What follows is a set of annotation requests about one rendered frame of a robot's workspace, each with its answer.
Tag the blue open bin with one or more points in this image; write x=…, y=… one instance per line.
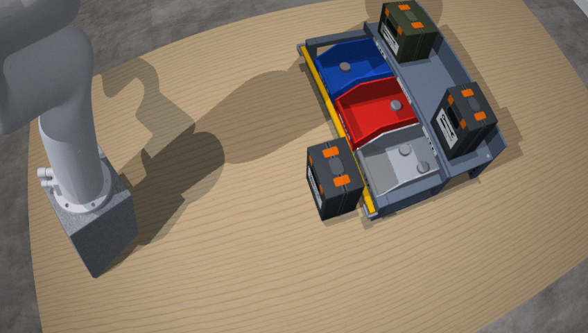
x=366, y=62

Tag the grey open bin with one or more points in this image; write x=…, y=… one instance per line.
x=380, y=160

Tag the red bin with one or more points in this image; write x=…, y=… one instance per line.
x=364, y=111

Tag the olive green tool case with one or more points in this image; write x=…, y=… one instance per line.
x=406, y=30

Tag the yellow bar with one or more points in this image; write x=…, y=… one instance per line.
x=334, y=117

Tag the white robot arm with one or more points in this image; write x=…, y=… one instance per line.
x=46, y=71

